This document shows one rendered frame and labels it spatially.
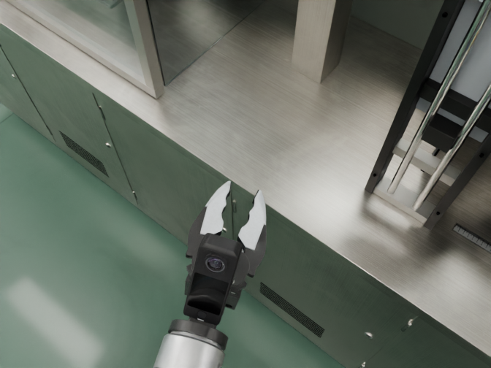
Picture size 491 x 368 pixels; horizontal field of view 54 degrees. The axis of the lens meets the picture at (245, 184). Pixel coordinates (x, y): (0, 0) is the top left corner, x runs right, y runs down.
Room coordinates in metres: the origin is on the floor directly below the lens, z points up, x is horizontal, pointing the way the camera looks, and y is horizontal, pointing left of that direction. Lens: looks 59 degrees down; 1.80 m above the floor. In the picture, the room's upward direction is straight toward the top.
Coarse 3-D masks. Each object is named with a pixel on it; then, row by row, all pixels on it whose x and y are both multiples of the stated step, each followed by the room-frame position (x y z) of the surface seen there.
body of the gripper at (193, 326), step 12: (192, 264) 0.21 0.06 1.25; (240, 264) 0.22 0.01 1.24; (240, 276) 0.20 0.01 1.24; (240, 288) 0.19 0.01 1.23; (228, 300) 0.19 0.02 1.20; (180, 324) 0.14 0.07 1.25; (192, 324) 0.14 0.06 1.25; (204, 324) 0.15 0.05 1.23; (204, 336) 0.13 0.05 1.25; (216, 336) 0.13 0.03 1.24
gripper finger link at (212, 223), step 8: (224, 184) 0.33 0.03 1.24; (216, 192) 0.32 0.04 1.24; (224, 192) 0.32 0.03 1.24; (216, 200) 0.30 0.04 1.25; (224, 200) 0.31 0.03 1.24; (208, 208) 0.29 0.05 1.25; (216, 208) 0.29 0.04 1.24; (224, 208) 0.30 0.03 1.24; (208, 216) 0.28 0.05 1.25; (216, 216) 0.28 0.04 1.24; (208, 224) 0.27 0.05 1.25; (216, 224) 0.27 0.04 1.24; (200, 232) 0.26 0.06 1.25; (208, 232) 0.26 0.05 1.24; (216, 232) 0.26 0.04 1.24
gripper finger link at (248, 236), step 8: (256, 192) 0.32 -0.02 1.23; (256, 200) 0.31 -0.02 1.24; (256, 208) 0.30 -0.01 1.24; (264, 208) 0.30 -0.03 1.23; (248, 216) 0.29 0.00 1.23; (256, 216) 0.28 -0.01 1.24; (264, 216) 0.29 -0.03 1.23; (248, 224) 0.27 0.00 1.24; (256, 224) 0.27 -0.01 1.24; (240, 232) 0.26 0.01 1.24; (248, 232) 0.26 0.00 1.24; (256, 232) 0.26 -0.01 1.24; (240, 240) 0.25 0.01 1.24; (248, 240) 0.25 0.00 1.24; (256, 240) 0.25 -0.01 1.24; (248, 248) 0.24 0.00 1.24
